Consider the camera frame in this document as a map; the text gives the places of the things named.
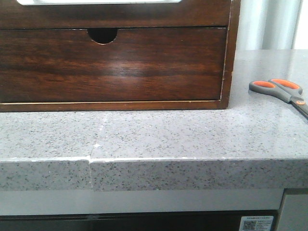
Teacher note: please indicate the wooden drawer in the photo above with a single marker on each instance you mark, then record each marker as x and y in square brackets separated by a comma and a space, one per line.
[140, 64]
[184, 13]

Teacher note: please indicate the orange grey scissors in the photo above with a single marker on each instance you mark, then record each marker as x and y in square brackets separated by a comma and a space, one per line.
[284, 90]

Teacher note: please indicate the dark wooden drawer cabinet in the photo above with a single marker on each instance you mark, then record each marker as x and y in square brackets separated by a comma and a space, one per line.
[105, 35]

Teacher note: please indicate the black appliance under counter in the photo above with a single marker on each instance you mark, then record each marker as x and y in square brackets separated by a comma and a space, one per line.
[152, 221]

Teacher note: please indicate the white QR code label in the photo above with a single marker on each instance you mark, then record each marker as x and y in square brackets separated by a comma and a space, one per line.
[256, 223]

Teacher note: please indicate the white cabinet door panel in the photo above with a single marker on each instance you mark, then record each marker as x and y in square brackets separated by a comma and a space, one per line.
[294, 211]

